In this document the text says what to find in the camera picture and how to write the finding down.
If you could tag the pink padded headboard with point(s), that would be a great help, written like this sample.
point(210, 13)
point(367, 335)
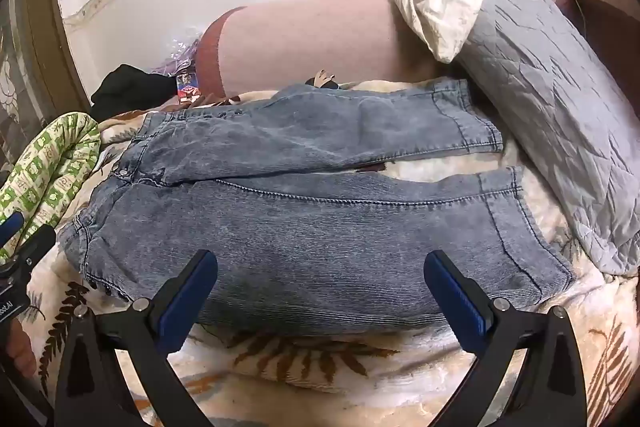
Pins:
point(310, 42)

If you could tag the black garment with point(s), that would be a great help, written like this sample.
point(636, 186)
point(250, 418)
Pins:
point(130, 89)

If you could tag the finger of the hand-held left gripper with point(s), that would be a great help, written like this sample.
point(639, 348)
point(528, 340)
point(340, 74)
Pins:
point(10, 229)

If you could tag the leaf print blanket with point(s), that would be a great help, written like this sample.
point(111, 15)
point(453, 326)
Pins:
point(300, 382)

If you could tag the purple plastic bag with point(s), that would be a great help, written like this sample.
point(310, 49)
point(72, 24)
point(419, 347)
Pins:
point(175, 59)

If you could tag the person's left hand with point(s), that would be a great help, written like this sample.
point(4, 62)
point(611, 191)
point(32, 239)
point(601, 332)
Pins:
point(25, 352)

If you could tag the brown hair clip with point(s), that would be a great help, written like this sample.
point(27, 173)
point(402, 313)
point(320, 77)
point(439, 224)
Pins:
point(324, 79)

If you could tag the small red blue box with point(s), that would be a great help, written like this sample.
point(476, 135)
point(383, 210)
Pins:
point(187, 89)

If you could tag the blue denim pants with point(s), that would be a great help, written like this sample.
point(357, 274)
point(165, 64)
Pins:
point(300, 232)

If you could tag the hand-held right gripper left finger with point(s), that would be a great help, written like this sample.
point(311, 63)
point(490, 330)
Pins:
point(187, 292)

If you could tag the green patterned cloth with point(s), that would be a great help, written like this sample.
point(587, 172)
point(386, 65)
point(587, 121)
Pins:
point(55, 167)

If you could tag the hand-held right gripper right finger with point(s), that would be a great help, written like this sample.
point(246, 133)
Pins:
point(452, 292)

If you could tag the grey quilted pillow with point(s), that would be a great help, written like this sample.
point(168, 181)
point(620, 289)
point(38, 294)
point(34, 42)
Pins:
point(540, 82)

